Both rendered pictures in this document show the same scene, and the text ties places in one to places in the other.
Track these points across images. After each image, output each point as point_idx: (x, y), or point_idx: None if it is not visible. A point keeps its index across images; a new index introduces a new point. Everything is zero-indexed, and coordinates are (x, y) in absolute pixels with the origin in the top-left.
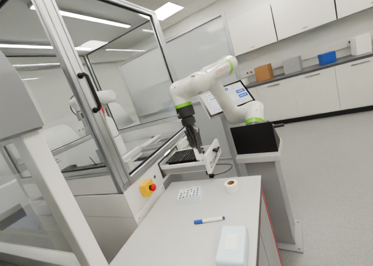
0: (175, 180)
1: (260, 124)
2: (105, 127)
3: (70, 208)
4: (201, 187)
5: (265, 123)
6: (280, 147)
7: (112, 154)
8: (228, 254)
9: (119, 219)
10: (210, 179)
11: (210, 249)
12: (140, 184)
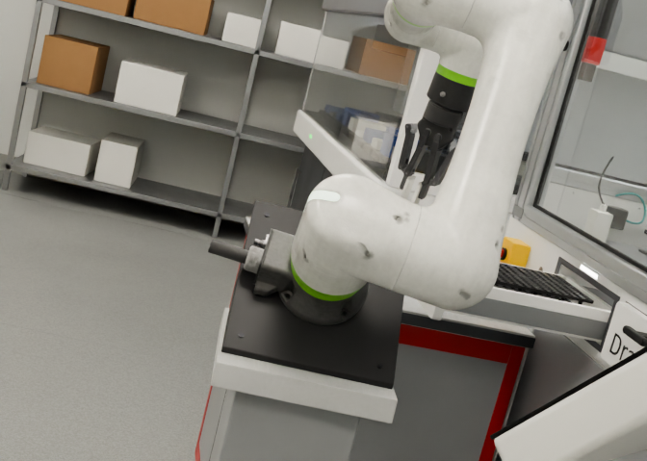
0: (553, 368)
1: (294, 212)
2: (557, 85)
3: (408, 100)
4: (415, 301)
5: (276, 207)
6: (221, 327)
7: (537, 140)
8: None
9: None
10: (408, 310)
11: None
12: (524, 242)
